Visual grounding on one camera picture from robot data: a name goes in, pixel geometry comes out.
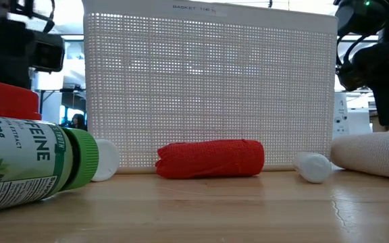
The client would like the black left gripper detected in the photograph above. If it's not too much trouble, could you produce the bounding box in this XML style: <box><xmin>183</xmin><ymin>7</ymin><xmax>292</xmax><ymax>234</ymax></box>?
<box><xmin>0</xmin><ymin>19</ymin><xmax>35</xmax><ymax>90</ymax></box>

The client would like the red first aid pouch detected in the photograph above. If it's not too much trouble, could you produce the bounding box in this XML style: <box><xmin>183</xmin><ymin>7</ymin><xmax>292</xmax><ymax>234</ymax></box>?
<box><xmin>0</xmin><ymin>76</ymin><xmax>43</xmax><ymax>122</ymax></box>

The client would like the white gauze roll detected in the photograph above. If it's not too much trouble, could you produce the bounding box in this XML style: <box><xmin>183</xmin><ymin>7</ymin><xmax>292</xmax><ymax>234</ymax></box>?
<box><xmin>292</xmin><ymin>151</ymin><xmax>333</xmax><ymax>184</ymax></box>
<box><xmin>91</xmin><ymin>138</ymin><xmax>121</xmax><ymax>182</ymax></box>

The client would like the white perforated plastic basket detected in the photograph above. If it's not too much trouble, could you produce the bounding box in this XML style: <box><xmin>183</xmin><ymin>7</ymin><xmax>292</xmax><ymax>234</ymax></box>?
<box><xmin>82</xmin><ymin>0</ymin><xmax>338</xmax><ymax>173</ymax></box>

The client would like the red packet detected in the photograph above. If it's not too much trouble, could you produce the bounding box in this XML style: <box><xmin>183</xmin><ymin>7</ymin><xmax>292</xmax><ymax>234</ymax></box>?
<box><xmin>155</xmin><ymin>139</ymin><xmax>265</xmax><ymax>180</ymax></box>

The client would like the beige elastic bandage roll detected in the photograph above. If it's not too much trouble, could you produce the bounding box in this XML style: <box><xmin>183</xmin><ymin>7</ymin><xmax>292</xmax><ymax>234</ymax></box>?
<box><xmin>330</xmin><ymin>130</ymin><xmax>389</xmax><ymax>183</ymax></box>

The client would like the white paper basket label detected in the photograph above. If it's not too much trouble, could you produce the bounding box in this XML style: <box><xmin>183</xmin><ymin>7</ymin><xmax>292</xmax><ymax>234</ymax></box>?
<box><xmin>170</xmin><ymin>2</ymin><xmax>228</xmax><ymax>18</ymax></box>

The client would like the black background stand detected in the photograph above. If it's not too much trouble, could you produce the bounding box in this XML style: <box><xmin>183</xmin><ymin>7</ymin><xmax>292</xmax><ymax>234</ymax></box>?
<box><xmin>38</xmin><ymin>87</ymin><xmax>87</xmax><ymax>115</ymax></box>

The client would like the person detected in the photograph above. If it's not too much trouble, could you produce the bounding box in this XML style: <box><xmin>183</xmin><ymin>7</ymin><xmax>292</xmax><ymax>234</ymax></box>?
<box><xmin>70</xmin><ymin>113</ymin><xmax>88</xmax><ymax>132</ymax></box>

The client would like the white kiosk pillar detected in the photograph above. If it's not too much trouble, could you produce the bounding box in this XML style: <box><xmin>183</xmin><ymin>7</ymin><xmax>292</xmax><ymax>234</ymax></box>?
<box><xmin>332</xmin><ymin>92</ymin><xmax>350</xmax><ymax>138</ymax></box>

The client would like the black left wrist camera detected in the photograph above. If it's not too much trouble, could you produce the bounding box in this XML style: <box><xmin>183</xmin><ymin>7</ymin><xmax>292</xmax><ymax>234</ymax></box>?
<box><xmin>29</xmin><ymin>32</ymin><xmax>66</xmax><ymax>74</ymax></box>

